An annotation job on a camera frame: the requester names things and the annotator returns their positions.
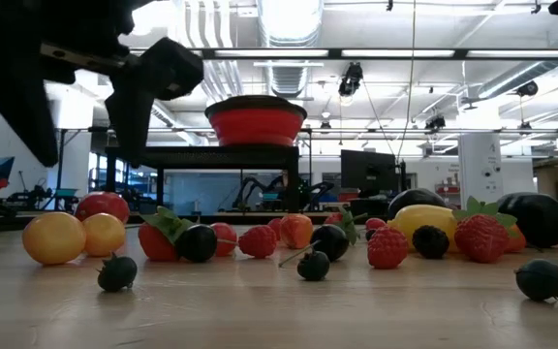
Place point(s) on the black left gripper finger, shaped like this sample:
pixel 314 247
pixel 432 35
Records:
pixel 17 111
pixel 131 126

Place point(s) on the small orange peach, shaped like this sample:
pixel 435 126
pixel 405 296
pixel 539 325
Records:
pixel 107 234

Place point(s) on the red strawberry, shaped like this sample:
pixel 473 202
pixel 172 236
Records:
pixel 155 244
pixel 481 240
pixel 333 219

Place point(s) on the red grey collapsible colander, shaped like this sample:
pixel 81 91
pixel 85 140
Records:
pixel 255 126

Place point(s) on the round yellow lemon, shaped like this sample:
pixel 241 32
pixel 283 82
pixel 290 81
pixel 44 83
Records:
pixel 53 237

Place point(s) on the red cherry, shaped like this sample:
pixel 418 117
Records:
pixel 226 237
pixel 375 223
pixel 274 227

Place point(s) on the dark blueberry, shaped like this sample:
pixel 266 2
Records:
pixel 540 280
pixel 116 273
pixel 313 265

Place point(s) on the red raspberry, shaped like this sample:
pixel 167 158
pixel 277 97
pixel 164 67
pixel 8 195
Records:
pixel 258 241
pixel 387 248

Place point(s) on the black background robot arm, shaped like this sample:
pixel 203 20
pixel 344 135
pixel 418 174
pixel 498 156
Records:
pixel 255 186
pixel 320 189

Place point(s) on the large dark purple fruit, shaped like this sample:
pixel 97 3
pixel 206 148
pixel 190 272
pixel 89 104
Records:
pixel 414 198
pixel 533 218

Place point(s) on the small orange fruit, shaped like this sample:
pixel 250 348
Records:
pixel 518 240

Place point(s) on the red bell pepper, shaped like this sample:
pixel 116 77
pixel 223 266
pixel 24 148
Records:
pixel 102 203

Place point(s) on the black ceiling spotlight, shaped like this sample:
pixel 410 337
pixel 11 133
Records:
pixel 528 88
pixel 351 80
pixel 434 122

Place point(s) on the black mesh shelf riser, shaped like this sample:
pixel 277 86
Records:
pixel 211 156

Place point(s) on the black background equipment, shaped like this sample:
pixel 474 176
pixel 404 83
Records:
pixel 29 199

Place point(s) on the teal tray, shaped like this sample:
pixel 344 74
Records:
pixel 66 192

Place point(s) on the white square column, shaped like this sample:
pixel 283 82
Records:
pixel 480 155

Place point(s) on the orange-red peach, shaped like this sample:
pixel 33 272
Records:
pixel 296 231

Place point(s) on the black overhead light bar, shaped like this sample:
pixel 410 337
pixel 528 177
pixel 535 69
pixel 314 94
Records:
pixel 334 53

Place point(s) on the black computer monitor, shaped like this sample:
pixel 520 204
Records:
pixel 368 169

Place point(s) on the black blackberry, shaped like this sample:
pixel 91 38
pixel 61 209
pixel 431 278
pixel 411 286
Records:
pixel 430 241

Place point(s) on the background black metal frame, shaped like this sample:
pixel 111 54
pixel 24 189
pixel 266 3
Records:
pixel 61 160

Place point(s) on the silver ventilation duct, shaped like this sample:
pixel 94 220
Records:
pixel 286 80

